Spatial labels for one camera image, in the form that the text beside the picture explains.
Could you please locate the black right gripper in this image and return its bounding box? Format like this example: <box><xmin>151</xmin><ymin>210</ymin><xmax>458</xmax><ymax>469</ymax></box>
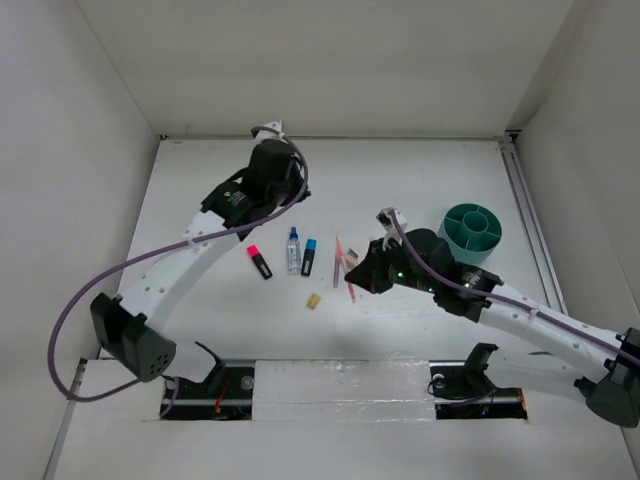
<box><xmin>345</xmin><ymin>237</ymin><xmax>438</xmax><ymax>294</ymax></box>

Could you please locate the pink pen with clear cap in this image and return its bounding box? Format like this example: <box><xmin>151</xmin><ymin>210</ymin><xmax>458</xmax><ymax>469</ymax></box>
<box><xmin>335</xmin><ymin>236</ymin><xmax>348</xmax><ymax>274</ymax></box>

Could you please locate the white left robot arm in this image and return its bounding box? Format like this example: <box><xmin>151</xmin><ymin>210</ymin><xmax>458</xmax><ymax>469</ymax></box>
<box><xmin>90</xmin><ymin>139</ymin><xmax>309</xmax><ymax>397</ymax></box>

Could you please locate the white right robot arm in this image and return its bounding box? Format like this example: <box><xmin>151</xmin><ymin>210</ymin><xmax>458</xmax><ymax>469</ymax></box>
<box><xmin>345</xmin><ymin>229</ymin><xmax>639</xmax><ymax>428</ymax></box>

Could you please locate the clear spray bottle blue cap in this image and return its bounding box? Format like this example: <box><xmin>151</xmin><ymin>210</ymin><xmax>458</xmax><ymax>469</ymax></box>
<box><xmin>287</xmin><ymin>227</ymin><xmax>302</xmax><ymax>275</ymax></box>

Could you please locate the blue and black highlighter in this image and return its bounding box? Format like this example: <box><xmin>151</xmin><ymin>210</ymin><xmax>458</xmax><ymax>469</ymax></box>
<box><xmin>301</xmin><ymin>238</ymin><xmax>317</xmax><ymax>277</ymax></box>

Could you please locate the pink and black highlighter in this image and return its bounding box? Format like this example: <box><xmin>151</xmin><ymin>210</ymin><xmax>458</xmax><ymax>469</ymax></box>
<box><xmin>247</xmin><ymin>245</ymin><xmax>273</xmax><ymax>280</ymax></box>

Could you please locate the tan rectangular eraser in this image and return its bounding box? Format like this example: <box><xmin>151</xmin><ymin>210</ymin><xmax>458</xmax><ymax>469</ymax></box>
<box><xmin>306</xmin><ymin>294</ymin><xmax>321</xmax><ymax>310</ymax></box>

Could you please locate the teal round divided organizer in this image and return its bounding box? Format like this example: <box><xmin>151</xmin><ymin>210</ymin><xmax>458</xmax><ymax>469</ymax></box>
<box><xmin>438</xmin><ymin>203</ymin><xmax>502</xmax><ymax>265</ymax></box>

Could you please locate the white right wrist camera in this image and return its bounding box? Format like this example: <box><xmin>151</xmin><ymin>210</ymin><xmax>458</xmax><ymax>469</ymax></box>
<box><xmin>376</xmin><ymin>207</ymin><xmax>408</xmax><ymax>235</ymax></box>

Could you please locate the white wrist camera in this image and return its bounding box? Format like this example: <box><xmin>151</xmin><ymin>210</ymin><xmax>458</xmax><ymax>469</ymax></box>
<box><xmin>376</xmin><ymin>207</ymin><xmax>408</xmax><ymax>235</ymax></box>
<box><xmin>251</xmin><ymin>119</ymin><xmax>284</xmax><ymax>139</ymax></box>

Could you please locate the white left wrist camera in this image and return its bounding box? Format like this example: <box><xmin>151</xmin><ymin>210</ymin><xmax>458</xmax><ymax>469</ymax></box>
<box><xmin>251</xmin><ymin>119</ymin><xmax>284</xmax><ymax>139</ymax></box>

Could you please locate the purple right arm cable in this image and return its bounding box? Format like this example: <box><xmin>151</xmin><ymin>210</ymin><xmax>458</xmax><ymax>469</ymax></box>
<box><xmin>388</xmin><ymin>209</ymin><xmax>640</xmax><ymax>369</ymax></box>

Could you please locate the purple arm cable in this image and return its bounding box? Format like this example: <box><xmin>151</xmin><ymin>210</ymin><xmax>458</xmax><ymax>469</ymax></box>
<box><xmin>388</xmin><ymin>209</ymin><xmax>640</xmax><ymax>369</ymax></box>
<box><xmin>47</xmin><ymin>125</ymin><xmax>310</xmax><ymax>403</ymax></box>

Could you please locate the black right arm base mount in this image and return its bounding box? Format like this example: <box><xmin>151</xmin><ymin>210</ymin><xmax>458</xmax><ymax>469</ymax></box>
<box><xmin>426</xmin><ymin>343</ymin><xmax>528</xmax><ymax>421</ymax></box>

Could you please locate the aluminium rail at right edge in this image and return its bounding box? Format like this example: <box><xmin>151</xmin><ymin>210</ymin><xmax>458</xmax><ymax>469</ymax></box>
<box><xmin>495</xmin><ymin>130</ymin><xmax>568</xmax><ymax>314</ymax></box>

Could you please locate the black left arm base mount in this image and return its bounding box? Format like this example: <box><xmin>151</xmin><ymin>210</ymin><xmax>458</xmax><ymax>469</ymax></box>
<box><xmin>159</xmin><ymin>342</ymin><xmax>256</xmax><ymax>421</ymax></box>

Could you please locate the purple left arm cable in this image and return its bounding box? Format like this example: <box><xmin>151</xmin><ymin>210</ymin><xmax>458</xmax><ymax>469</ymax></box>
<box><xmin>47</xmin><ymin>125</ymin><xmax>310</xmax><ymax>403</ymax></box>

